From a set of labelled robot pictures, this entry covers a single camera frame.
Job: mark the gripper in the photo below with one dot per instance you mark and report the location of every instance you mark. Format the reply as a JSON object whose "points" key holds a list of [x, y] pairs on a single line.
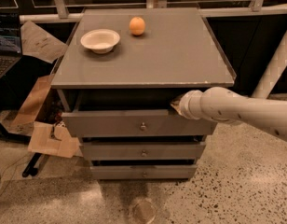
{"points": [[188, 104]]}

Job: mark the grey top drawer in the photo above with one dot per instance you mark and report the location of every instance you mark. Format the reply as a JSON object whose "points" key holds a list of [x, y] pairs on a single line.
{"points": [[131, 123]]}

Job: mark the grey drawer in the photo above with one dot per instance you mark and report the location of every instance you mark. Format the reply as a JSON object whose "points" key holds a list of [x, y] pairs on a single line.
{"points": [[121, 151], [131, 123], [144, 172]]}

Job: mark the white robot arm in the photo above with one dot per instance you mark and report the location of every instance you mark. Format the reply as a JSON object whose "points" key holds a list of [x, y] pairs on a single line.
{"points": [[222, 105]]}

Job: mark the grey bottom drawer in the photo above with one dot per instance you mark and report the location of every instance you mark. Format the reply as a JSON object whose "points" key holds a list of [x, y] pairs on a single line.
{"points": [[144, 172]]}

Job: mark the grey drawer cabinet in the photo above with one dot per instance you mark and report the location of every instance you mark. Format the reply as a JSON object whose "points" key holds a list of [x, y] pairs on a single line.
{"points": [[176, 53]]}

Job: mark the grey middle drawer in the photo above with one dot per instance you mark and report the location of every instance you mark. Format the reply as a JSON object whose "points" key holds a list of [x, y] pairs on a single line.
{"points": [[121, 151]]}

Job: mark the orange fruit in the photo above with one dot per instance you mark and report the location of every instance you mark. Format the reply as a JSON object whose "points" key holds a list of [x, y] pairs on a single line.
{"points": [[137, 26]]}

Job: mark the white bowl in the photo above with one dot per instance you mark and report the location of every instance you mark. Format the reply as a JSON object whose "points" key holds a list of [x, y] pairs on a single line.
{"points": [[100, 41]]}

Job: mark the round floor drain cover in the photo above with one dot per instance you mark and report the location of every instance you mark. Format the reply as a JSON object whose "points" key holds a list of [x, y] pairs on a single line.
{"points": [[144, 212]]}

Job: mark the white diagonal pipe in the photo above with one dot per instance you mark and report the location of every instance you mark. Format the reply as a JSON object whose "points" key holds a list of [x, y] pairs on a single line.
{"points": [[273, 72]]}

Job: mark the cardboard box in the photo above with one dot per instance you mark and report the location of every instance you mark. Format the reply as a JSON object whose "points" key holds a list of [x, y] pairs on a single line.
{"points": [[43, 110]]}

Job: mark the white railing pipe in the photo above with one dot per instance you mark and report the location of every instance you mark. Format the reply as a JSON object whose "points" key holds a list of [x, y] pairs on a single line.
{"points": [[204, 12]]}

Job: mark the crumpled brown paper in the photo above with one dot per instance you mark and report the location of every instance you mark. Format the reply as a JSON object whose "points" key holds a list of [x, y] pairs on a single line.
{"points": [[38, 43]]}

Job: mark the black table leg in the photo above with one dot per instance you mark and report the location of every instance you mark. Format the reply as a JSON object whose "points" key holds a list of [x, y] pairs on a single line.
{"points": [[5, 135]]}

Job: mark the black laptop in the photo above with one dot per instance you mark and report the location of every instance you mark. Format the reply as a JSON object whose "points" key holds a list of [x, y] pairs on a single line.
{"points": [[10, 41]]}

